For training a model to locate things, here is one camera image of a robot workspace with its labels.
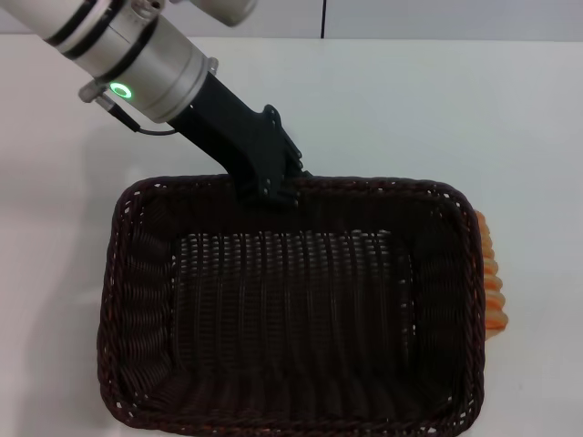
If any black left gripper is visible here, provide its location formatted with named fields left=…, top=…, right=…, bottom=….
left=174, top=71, right=315, bottom=212

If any dark woven wicker basket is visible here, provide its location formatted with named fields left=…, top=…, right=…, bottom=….
left=96, top=174, right=487, bottom=437

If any orange ridged bread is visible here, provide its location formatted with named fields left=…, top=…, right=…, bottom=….
left=473, top=208, right=508, bottom=343

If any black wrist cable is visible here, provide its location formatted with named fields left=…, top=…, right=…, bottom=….
left=97, top=92, right=178, bottom=137

